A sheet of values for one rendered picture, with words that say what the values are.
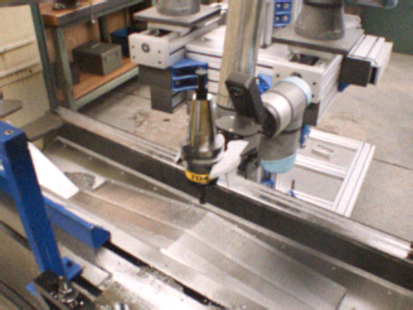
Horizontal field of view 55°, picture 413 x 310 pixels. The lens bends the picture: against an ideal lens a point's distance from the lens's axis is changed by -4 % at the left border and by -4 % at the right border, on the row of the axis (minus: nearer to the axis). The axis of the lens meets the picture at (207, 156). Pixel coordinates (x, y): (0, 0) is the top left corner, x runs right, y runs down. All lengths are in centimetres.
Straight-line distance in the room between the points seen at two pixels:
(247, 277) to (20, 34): 108
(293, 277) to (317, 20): 69
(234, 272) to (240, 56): 51
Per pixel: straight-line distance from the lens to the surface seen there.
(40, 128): 68
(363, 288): 116
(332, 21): 124
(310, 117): 122
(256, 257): 109
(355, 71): 138
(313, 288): 108
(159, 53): 133
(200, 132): 56
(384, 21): 499
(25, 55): 158
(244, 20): 85
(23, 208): 71
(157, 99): 146
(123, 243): 89
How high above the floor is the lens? 153
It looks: 34 degrees down
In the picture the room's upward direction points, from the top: straight up
